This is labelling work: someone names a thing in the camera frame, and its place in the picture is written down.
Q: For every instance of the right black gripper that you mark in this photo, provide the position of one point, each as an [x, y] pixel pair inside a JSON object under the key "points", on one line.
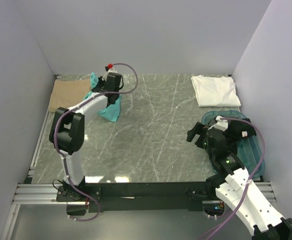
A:
{"points": [[199, 129]]}

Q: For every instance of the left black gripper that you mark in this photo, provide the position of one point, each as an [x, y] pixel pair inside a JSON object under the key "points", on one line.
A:
{"points": [[100, 81]]}

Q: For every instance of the teal t shirt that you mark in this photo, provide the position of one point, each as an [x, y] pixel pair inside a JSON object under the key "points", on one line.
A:
{"points": [[111, 112]]}

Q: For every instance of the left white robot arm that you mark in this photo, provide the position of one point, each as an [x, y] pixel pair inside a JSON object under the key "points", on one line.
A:
{"points": [[68, 128]]}

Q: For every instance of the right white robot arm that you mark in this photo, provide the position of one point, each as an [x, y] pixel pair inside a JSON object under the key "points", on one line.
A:
{"points": [[233, 184]]}

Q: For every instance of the black t shirt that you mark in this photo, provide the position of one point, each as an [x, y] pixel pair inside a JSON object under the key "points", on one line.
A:
{"points": [[238, 129]]}

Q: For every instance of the blue plastic bin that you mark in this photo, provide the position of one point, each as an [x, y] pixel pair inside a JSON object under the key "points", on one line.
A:
{"points": [[248, 150]]}

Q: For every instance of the folded tan t shirt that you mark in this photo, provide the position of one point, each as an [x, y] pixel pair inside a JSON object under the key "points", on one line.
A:
{"points": [[66, 94]]}

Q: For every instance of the folded white t shirt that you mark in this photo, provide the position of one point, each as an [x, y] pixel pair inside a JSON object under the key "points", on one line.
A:
{"points": [[215, 91]]}

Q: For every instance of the black base beam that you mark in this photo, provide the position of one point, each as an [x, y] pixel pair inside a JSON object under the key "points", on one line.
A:
{"points": [[127, 196]]}

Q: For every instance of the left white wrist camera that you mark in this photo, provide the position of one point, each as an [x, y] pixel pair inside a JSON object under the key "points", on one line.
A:
{"points": [[109, 68]]}

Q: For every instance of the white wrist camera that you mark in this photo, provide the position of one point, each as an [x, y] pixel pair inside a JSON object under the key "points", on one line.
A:
{"points": [[221, 123], [109, 68]]}

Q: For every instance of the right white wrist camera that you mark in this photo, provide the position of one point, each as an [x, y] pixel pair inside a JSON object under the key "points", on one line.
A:
{"points": [[221, 123]]}

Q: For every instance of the aluminium frame rail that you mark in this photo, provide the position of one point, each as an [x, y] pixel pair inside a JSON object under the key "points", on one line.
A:
{"points": [[46, 194]]}

